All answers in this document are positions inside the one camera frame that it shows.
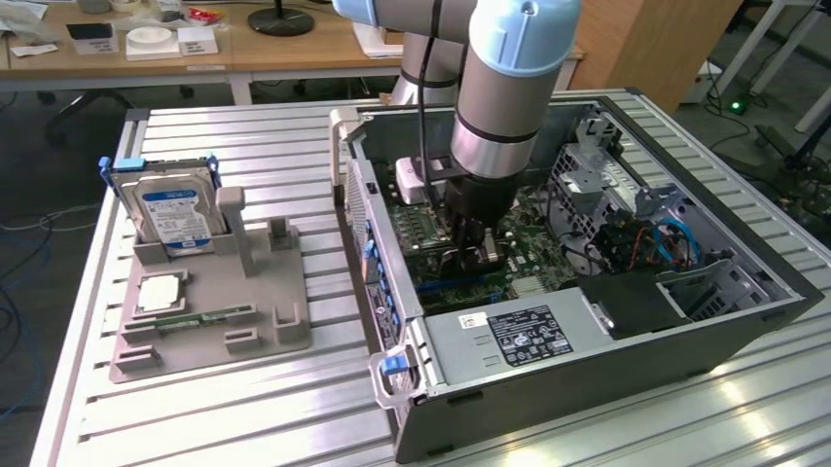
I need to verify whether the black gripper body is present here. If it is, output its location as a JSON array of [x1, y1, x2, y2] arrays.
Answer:
[[444, 172, 520, 233]]

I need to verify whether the green motherboard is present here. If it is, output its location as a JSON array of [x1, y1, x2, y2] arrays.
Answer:
[[382, 167, 583, 312]]

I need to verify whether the blue expansion slot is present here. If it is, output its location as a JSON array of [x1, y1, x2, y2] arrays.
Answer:
[[415, 277, 486, 294]]

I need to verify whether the silver disk bay cage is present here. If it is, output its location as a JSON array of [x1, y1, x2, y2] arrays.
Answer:
[[548, 140, 644, 234]]

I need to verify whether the grey power supply unit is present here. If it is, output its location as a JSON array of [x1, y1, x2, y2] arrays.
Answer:
[[420, 286, 615, 385]]

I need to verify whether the open black PC case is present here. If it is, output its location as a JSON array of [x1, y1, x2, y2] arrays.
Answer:
[[327, 87, 827, 466]]

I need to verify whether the white paper stack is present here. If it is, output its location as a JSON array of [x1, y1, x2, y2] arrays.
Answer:
[[352, 21, 406, 59]]

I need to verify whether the wooden cabinet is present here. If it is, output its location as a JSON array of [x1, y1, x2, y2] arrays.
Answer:
[[570, 0, 746, 113]]

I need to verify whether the white power socket box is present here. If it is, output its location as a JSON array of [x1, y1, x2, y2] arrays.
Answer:
[[691, 62, 726, 106]]

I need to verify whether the wooden desk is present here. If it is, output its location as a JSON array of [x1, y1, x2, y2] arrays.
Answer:
[[0, 0, 586, 106]]

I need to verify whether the green RAM stick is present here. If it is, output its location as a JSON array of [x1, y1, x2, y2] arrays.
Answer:
[[155, 305, 252, 335]]

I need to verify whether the hard disk in blue caddy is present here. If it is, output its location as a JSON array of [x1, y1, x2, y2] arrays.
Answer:
[[96, 154, 226, 259]]

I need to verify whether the black stand foot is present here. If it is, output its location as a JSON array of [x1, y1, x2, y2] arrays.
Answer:
[[752, 121, 831, 171]]

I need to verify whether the grey parts rack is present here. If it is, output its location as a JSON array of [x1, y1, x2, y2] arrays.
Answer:
[[111, 187, 318, 388]]

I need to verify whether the black round lamp base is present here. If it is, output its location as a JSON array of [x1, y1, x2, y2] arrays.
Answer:
[[246, 0, 318, 38]]

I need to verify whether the silver CPU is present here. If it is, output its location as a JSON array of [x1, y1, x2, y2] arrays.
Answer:
[[139, 277, 186, 312]]

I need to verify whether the white labelled box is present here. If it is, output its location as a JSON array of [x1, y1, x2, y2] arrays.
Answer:
[[175, 24, 222, 57]]

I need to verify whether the red small item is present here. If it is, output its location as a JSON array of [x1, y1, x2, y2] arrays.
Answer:
[[184, 5, 226, 25]]

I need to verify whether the white box with round dish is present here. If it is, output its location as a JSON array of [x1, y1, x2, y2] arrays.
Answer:
[[124, 26, 182, 62]]

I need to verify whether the black office chair base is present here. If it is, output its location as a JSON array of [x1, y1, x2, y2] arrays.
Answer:
[[37, 87, 135, 142]]

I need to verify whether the white box with black top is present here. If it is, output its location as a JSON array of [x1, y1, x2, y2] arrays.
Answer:
[[64, 21, 123, 55]]

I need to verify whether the clear plastic bag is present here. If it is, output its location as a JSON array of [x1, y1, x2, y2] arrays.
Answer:
[[0, 0, 55, 45]]

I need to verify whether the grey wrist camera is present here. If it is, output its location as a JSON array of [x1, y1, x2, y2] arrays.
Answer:
[[394, 155, 454, 206]]

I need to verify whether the orange thin wire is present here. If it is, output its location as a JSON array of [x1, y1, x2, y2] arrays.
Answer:
[[634, 227, 654, 271]]

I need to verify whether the blue wire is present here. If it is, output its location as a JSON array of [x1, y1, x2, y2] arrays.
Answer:
[[652, 218, 703, 267]]

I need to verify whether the white desk frame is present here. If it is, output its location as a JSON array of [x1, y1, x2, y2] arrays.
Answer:
[[712, 0, 831, 132]]

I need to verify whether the blue floor cable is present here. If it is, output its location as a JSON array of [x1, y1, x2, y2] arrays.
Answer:
[[0, 226, 55, 419]]

